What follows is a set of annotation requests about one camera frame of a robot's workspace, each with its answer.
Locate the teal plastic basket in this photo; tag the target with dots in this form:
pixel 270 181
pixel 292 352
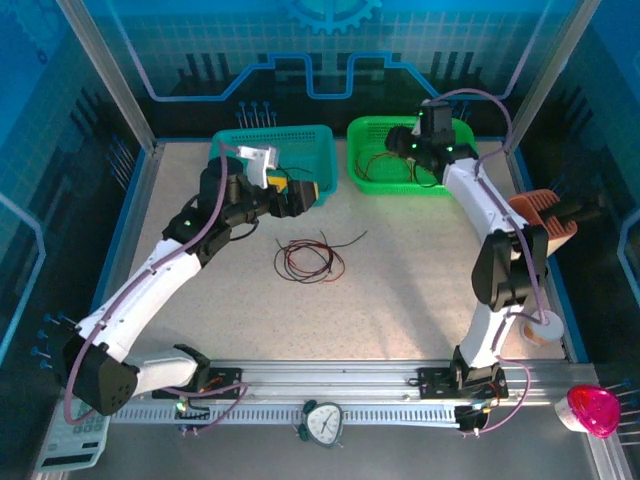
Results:
pixel 300 145

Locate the green plastic basket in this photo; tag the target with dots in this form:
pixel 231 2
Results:
pixel 370 187

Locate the white tape roll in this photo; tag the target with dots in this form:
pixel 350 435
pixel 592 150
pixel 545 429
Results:
pixel 552 330

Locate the beige utensil holder terracotta rim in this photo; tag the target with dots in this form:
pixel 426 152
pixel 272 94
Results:
pixel 557 235

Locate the pink dome white base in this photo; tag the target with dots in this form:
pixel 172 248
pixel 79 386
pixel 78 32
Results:
pixel 595 412

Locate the white calculator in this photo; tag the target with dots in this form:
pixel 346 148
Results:
pixel 75 450

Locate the aluminium frame post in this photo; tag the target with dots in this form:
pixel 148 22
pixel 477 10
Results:
pixel 111 75
pixel 547 75

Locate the aluminium side rail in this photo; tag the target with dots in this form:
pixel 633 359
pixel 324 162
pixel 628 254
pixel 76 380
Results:
pixel 135 210

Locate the aluminium mounting rail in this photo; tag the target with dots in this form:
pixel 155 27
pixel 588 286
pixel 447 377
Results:
pixel 325 375

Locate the teal alarm clock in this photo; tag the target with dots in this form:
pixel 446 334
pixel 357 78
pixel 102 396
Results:
pixel 322 422

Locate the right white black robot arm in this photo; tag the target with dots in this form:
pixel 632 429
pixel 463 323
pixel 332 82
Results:
pixel 480 195

